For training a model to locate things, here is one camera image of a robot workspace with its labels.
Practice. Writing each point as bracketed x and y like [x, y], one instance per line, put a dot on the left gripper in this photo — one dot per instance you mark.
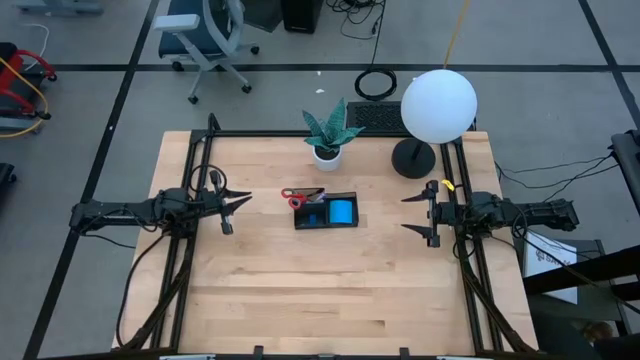
[210, 202]

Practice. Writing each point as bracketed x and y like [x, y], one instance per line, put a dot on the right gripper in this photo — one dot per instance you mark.
[450, 214]

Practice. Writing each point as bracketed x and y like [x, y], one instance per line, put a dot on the black mesh desk organizer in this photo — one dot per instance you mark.
[301, 222]

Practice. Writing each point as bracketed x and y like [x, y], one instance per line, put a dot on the blue sticky note pad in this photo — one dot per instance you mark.
[341, 211]

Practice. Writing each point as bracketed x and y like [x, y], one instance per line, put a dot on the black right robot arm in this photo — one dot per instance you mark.
[545, 215]

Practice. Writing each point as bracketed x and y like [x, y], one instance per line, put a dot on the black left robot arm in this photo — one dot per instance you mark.
[120, 212]

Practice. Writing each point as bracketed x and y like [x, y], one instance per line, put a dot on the grey and blue office chair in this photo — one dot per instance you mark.
[200, 35]

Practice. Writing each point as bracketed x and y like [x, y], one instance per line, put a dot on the yellow tag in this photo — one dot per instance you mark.
[448, 184]

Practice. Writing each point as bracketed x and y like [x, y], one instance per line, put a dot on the green plant in white pot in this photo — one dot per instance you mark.
[327, 159]

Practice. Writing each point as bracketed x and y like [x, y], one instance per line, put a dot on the white globe lamp black stand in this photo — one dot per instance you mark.
[439, 106]

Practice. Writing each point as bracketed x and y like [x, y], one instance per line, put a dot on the white printed paper sheet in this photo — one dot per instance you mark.
[550, 280]

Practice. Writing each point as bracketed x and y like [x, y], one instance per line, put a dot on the black metal beam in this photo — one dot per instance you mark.
[600, 267]

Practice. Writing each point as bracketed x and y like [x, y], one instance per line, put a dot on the grey side table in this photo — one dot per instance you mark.
[595, 305]

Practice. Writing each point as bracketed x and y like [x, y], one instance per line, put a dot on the black computer tower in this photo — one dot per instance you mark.
[301, 15]

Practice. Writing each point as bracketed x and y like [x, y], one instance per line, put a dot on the person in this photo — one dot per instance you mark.
[597, 331]

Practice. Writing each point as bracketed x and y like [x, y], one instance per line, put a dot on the black equipment case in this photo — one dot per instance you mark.
[627, 155]

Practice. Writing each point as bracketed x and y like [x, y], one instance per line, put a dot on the black wheeled object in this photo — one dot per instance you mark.
[5, 175]

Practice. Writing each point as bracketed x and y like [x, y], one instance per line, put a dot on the red and black cart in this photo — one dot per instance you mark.
[12, 65]

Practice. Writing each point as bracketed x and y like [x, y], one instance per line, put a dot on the grey stand base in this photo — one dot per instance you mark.
[60, 6]

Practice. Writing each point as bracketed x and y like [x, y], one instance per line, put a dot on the black metal table frame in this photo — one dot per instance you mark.
[325, 133]

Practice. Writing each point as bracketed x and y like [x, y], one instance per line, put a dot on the black table edge bracket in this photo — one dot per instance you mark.
[404, 351]
[258, 351]

